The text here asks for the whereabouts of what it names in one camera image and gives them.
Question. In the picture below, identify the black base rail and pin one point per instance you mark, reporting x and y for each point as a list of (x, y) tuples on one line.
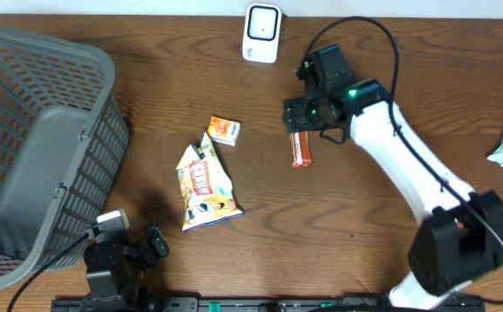
[(193, 304)]

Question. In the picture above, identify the yellow snack bag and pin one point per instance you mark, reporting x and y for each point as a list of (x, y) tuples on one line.
[(205, 187)]

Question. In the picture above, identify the white barcode scanner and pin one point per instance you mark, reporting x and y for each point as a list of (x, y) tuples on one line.
[(261, 33)]

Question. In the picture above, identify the red candy bar wrapper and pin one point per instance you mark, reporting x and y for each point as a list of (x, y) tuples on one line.
[(301, 156)]

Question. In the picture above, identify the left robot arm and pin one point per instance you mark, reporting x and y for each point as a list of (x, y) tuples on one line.
[(115, 267)]

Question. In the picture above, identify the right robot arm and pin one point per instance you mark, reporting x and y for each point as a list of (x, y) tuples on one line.
[(460, 231)]

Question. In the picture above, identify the orange small box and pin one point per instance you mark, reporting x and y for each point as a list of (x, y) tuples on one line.
[(224, 131)]

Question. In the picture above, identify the grey plastic basket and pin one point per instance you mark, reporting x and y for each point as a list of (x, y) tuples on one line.
[(62, 142)]

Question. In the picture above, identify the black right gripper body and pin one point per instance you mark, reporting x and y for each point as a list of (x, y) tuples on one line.
[(308, 115)]

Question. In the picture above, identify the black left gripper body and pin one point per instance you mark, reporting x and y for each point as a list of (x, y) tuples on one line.
[(143, 252)]

